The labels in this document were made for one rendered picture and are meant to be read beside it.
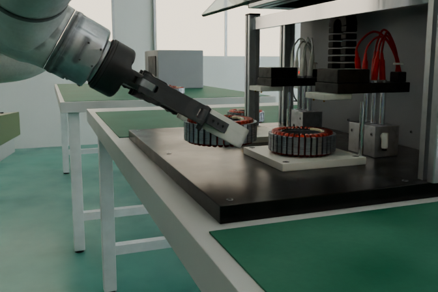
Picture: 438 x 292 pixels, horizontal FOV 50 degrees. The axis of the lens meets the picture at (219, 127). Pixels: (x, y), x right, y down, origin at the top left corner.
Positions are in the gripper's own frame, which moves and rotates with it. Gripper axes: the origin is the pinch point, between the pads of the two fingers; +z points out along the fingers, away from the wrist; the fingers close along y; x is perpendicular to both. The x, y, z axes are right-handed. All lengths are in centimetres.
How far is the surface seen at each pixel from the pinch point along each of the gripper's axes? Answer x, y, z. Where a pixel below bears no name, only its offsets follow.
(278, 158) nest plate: 0.3, 1.9, 10.6
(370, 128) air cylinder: 12.5, 1.1, 24.4
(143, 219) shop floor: -59, -201, 65
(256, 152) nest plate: -0.3, -3.7, 9.5
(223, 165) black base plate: -4.9, -0.8, 4.1
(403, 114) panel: 20.0, -5.6, 35.1
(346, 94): 14.9, 1.6, 16.6
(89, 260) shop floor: -77, -152, 34
